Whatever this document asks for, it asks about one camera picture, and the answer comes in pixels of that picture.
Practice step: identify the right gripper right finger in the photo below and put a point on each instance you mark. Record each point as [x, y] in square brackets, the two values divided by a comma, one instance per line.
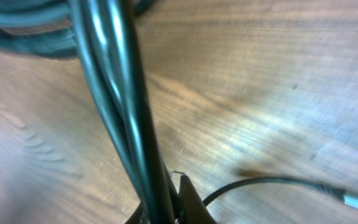
[193, 210]

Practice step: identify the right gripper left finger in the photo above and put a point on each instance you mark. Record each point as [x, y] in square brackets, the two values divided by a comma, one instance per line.
[137, 216]

